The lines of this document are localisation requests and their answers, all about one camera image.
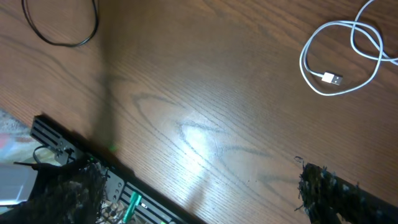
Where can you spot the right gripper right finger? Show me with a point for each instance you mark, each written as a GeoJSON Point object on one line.
{"type": "Point", "coordinates": [327, 198]}

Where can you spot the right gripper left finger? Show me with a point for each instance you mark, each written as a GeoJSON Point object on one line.
{"type": "Point", "coordinates": [72, 193]}

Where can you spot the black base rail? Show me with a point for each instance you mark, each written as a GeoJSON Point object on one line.
{"type": "Point", "coordinates": [123, 189]}

